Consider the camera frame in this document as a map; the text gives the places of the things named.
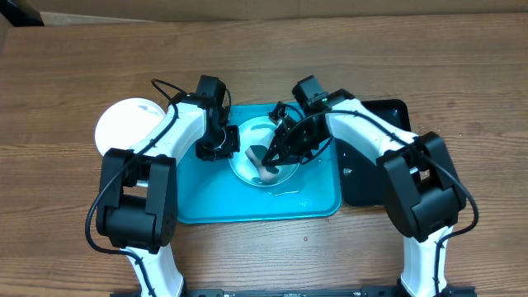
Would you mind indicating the light blue plate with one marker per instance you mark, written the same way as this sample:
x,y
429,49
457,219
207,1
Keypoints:
x,y
259,130

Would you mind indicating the dark object in corner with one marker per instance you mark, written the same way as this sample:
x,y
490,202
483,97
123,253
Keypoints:
x,y
20,13

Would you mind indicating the black plastic tray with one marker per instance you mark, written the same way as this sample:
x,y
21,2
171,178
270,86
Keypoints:
x,y
358,175

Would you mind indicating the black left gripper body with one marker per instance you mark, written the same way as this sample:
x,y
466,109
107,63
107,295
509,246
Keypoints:
x,y
219,144

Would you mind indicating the pink white plate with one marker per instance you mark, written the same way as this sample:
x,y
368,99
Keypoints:
x,y
126,123

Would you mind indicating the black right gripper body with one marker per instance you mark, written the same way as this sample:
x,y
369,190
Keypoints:
x,y
285,140

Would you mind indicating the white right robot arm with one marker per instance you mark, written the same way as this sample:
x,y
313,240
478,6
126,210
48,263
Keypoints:
x,y
421,192

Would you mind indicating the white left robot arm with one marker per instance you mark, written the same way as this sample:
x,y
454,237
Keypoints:
x,y
135,211

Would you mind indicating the green sponge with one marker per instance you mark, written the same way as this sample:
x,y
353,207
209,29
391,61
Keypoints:
x,y
255,154

